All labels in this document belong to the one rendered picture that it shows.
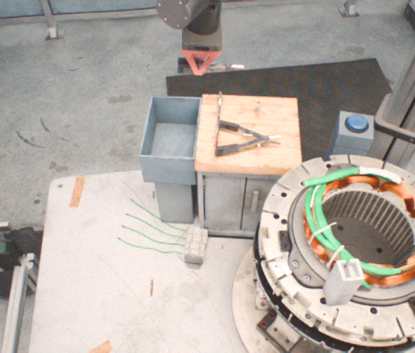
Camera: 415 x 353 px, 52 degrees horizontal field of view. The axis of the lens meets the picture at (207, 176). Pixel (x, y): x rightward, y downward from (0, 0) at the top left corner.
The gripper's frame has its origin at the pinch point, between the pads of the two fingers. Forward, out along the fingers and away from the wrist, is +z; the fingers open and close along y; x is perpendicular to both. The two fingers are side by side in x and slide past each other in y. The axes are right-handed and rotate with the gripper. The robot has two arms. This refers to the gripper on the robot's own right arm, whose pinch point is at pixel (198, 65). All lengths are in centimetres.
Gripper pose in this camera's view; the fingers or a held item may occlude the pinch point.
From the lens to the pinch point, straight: 83.1
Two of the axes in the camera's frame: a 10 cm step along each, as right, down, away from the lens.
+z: -0.9, 5.5, 8.3
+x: 10.0, 0.3, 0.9
